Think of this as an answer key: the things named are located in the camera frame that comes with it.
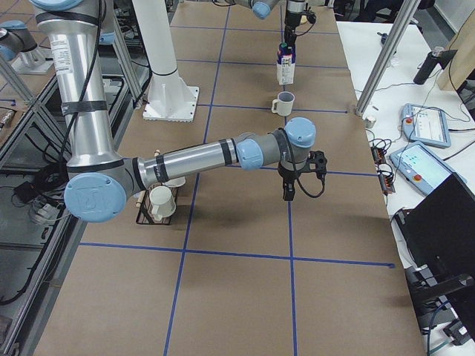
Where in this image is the black laptop monitor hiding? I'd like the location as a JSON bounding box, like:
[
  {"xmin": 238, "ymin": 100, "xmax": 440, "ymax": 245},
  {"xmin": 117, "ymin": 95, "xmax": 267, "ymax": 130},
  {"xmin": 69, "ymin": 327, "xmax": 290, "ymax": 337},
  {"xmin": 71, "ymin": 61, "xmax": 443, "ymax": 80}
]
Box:
[{"xmin": 394, "ymin": 174, "xmax": 474, "ymax": 277}]

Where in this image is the blue white milk carton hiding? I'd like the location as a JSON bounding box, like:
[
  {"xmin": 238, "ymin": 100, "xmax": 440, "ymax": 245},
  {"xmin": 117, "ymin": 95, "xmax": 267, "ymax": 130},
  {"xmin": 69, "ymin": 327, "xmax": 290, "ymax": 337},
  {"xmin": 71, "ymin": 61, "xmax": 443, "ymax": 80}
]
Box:
[{"xmin": 276, "ymin": 42, "xmax": 296, "ymax": 85}]

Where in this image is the far teach pendant tablet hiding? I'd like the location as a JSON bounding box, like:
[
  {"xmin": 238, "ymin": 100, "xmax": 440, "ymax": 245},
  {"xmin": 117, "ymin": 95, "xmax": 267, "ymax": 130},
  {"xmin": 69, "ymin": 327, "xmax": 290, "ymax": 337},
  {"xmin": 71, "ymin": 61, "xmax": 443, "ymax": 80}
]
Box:
[{"xmin": 401, "ymin": 103, "xmax": 451, "ymax": 148}]

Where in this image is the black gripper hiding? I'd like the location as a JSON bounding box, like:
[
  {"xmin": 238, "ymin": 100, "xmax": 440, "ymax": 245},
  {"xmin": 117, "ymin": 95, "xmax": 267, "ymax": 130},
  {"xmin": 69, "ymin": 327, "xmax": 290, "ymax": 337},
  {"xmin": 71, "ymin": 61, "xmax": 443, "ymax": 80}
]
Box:
[
  {"xmin": 278, "ymin": 161, "xmax": 308, "ymax": 201},
  {"xmin": 284, "ymin": 10, "xmax": 303, "ymax": 47}
]

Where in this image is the small metal cylinder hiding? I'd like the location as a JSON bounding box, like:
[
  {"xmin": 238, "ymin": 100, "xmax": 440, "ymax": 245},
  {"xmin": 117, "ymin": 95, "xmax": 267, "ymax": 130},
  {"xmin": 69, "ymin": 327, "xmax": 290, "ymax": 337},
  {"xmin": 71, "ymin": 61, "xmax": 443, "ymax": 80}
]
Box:
[{"xmin": 364, "ymin": 116, "xmax": 376, "ymax": 129}]

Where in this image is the near teach pendant tablet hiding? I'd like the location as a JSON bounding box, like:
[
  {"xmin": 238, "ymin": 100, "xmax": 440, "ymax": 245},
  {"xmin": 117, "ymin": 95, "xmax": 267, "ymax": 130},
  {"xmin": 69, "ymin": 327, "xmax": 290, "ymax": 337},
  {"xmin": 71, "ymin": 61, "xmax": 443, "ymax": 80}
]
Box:
[{"xmin": 390, "ymin": 141, "xmax": 456, "ymax": 196}]

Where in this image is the white mug with handle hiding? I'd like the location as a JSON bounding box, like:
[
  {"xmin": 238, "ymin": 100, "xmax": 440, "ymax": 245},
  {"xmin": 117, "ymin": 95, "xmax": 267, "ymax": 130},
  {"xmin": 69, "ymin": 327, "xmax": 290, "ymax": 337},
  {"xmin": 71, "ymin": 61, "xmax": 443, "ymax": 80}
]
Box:
[{"xmin": 271, "ymin": 91, "xmax": 295, "ymax": 116}]

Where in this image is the teach pendant tablet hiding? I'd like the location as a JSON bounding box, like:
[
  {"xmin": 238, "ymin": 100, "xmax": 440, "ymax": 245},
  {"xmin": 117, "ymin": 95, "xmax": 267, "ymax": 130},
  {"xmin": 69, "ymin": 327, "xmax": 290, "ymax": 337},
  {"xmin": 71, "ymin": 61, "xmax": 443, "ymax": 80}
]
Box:
[
  {"xmin": 390, "ymin": 141, "xmax": 456, "ymax": 196},
  {"xmin": 401, "ymin": 103, "xmax": 451, "ymax": 148}
]

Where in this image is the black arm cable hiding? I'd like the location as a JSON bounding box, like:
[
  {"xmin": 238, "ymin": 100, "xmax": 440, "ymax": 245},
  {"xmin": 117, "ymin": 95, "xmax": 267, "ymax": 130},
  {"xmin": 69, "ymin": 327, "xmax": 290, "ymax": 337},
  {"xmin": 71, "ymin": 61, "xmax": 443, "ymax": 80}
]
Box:
[{"xmin": 277, "ymin": 129, "xmax": 327, "ymax": 199}]

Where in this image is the white mug in rack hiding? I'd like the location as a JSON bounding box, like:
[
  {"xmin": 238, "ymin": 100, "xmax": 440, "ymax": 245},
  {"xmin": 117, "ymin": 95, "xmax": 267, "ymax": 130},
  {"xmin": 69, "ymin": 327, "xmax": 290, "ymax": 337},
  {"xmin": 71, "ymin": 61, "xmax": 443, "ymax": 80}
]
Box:
[{"xmin": 163, "ymin": 177, "xmax": 186, "ymax": 188}]

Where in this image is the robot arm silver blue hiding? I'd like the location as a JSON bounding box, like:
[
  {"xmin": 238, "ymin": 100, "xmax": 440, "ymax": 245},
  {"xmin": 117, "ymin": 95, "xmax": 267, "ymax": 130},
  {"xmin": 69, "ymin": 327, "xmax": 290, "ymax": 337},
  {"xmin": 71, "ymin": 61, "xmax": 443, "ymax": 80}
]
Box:
[
  {"xmin": 212, "ymin": 0, "xmax": 317, "ymax": 48},
  {"xmin": 33, "ymin": 1, "xmax": 326, "ymax": 223}
]

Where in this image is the white cup in rack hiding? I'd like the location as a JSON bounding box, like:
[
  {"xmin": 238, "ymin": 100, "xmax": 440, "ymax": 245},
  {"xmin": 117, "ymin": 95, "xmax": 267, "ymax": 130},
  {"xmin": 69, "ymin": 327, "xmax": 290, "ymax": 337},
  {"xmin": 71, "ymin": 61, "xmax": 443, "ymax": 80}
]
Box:
[{"xmin": 149, "ymin": 185, "xmax": 176, "ymax": 221}]

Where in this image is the black bottle on desk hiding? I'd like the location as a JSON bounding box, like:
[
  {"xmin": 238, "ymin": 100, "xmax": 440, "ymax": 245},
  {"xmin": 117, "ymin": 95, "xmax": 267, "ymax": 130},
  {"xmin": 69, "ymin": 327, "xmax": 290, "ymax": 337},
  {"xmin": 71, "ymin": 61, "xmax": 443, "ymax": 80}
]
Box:
[{"xmin": 413, "ymin": 46, "xmax": 445, "ymax": 85}]

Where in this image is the white camera pillar base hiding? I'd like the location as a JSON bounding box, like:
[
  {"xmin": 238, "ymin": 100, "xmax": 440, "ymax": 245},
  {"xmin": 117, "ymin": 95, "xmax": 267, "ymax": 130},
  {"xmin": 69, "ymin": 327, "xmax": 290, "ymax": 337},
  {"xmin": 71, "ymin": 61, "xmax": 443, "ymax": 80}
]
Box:
[{"xmin": 133, "ymin": 0, "xmax": 199, "ymax": 122}]

